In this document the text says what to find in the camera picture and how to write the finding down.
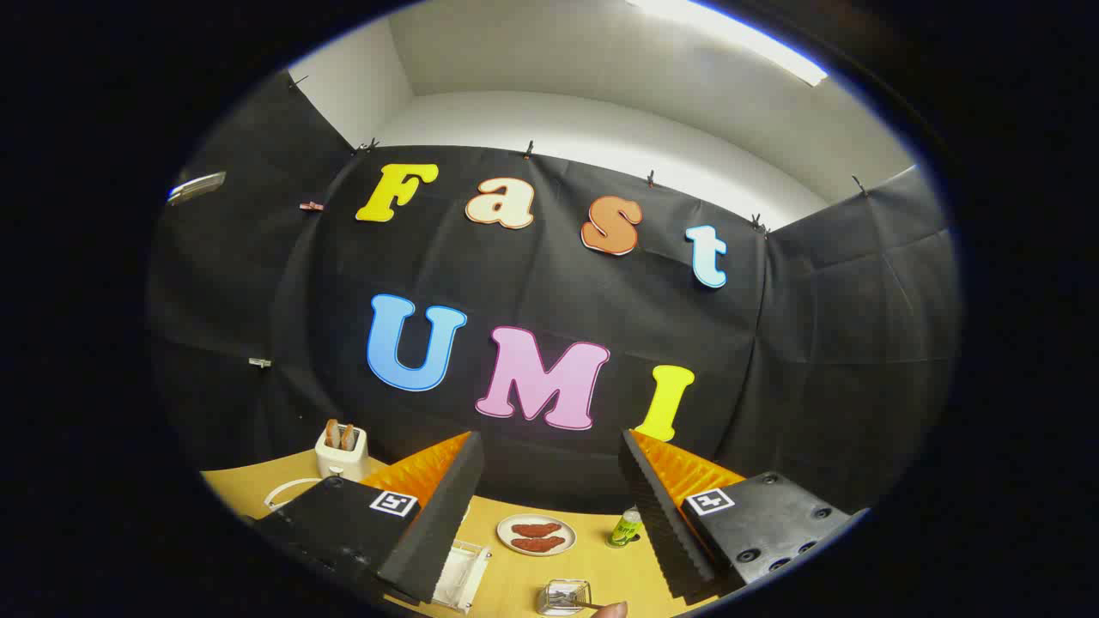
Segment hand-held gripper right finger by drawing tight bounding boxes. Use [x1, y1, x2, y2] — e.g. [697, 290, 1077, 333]
[618, 428, 868, 602]

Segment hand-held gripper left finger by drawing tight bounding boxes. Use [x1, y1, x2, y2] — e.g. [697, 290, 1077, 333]
[243, 431, 485, 606]

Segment white dish rack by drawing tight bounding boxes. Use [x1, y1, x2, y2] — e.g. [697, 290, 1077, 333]
[264, 478, 493, 615]

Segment wooden handle spoon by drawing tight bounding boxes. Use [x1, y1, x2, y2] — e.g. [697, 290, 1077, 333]
[549, 588, 629, 618]

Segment metal wire basket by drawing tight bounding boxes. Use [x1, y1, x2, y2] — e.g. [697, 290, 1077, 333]
[537, 580, 593, 617]

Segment white oval dish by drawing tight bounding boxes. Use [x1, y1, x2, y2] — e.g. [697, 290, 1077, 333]
[496, 513, 577, 557]

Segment green label drink bottle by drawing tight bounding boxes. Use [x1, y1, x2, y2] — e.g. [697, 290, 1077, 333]
[606, 506, 643, 548]

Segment white toaster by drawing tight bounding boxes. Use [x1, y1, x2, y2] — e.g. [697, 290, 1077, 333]
[314, 425, 370, 482]

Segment black backdrop cloth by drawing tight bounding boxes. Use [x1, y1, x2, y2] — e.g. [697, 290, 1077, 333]
[146, 69, 961, 516]

